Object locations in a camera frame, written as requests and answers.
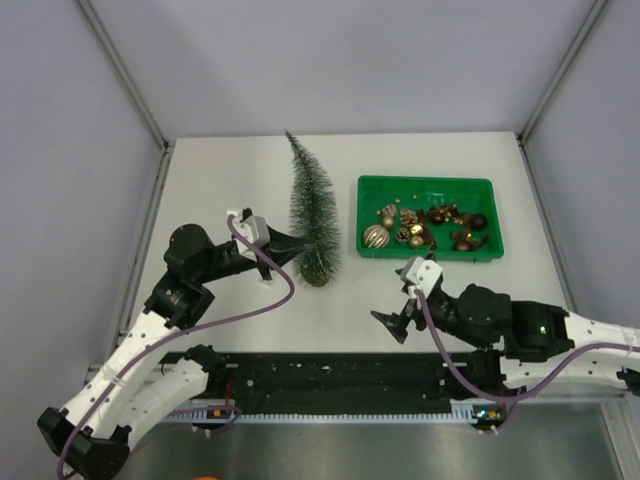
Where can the right aluminium frame post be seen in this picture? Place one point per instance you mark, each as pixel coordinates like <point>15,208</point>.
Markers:
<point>595,15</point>

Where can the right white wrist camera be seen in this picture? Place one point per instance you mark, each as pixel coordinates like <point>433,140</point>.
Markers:
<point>420,274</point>

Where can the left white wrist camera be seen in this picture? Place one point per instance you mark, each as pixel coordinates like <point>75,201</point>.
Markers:
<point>253,229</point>

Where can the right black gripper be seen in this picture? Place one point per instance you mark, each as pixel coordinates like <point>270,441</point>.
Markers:
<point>396,323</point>

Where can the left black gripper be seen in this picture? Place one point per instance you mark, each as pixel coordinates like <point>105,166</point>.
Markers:
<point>283,248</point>

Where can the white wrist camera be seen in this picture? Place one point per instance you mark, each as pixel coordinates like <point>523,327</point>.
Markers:
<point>253,229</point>
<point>420,274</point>

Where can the left aluminium frame post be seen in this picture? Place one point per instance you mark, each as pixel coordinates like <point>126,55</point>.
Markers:
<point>121,72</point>

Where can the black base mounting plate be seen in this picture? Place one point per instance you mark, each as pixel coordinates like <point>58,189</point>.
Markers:
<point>335,383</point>

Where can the aluminium frame post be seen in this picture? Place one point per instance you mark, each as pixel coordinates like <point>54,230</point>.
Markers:
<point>595,15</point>
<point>121,72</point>

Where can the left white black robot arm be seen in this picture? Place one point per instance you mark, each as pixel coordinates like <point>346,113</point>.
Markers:
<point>161,363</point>

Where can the large silver gold bauble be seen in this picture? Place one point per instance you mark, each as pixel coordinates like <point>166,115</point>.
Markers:
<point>376,237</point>

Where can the dark red bauble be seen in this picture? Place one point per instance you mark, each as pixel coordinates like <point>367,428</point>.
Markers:
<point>478,222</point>

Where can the grey slotted cable duct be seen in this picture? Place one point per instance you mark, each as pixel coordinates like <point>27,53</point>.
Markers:
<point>460,413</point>

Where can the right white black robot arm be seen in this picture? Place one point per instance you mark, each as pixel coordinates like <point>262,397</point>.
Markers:
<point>499,348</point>

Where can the small green christmas tree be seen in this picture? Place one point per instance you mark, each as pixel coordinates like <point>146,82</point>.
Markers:
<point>314,216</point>

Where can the green plastic tray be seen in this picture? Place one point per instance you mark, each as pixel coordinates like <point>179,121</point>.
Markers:
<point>444,207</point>

